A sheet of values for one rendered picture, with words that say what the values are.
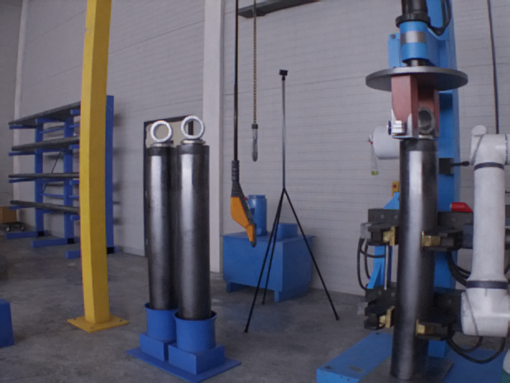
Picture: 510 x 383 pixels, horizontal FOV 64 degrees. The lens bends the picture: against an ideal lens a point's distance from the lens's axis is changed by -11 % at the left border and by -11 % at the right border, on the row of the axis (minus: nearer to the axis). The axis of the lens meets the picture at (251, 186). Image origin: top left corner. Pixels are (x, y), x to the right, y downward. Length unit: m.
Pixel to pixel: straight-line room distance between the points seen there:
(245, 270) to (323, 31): 2.79
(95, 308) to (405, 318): 2.54
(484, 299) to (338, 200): 3.53
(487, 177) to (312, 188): 3.61
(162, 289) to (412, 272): 1.64
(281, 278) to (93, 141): 2.24
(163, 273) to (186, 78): 4.03
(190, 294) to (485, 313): 1.87
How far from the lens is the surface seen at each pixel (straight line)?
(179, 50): 6.89
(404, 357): 2.62
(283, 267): 4.59
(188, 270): 2.88
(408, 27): 2.58
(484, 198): 1.71
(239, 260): 4.91
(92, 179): 3.84
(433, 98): 2.68
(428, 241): 2.38
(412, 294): 2.50
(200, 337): 2.97
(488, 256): 1.66
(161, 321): 3.19
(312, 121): 5.19
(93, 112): 3.88
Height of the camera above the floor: 1.28
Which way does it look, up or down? 1 degrees down
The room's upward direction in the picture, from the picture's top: straight up
